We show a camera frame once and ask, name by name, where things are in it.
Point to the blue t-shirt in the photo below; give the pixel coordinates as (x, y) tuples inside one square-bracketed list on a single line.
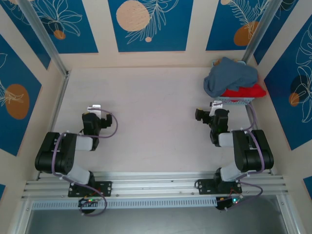
[(231, 75)]

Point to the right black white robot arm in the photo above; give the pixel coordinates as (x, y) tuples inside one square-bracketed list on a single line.
[(253, 151)]

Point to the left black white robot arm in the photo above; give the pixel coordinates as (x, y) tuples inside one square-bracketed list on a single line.
[(61, 151)]

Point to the light blue plastic basket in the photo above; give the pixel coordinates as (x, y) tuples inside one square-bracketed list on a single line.
[(234, 101)]

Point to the red t-shirt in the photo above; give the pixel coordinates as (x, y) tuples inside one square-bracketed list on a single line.
[(248, 91)]

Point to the circuit board with leds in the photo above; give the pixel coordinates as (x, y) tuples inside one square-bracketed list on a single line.
[(89, 200), (229, 202)]

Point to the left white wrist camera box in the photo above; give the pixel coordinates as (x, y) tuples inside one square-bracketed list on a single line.
[(93, 106)]

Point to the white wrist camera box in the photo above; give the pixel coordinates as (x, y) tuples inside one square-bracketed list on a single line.
[(93, 106), (215, 104)]

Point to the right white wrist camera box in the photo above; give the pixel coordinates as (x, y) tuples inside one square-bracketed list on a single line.
[(215, 104)]

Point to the blue floral wall panel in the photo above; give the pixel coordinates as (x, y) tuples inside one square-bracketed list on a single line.
[(219, 24), (14, 73), (175, 36), (85, 36), (273, 36), (287, 117), (24, 36)]

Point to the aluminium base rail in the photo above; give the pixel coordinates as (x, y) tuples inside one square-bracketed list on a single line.
[(156, 185)]

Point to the aluminium corner post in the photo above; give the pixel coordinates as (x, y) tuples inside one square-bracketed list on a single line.
[(258, 29), (44, 36)]

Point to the aluminium frame bar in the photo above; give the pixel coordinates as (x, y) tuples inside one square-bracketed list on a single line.
[(291, 219), (18, 219)]

